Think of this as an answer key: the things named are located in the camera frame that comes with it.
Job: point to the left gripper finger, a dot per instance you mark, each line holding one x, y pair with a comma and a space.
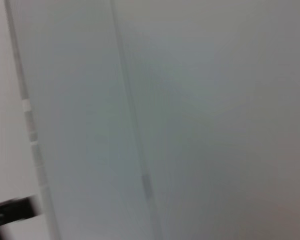
12, 210

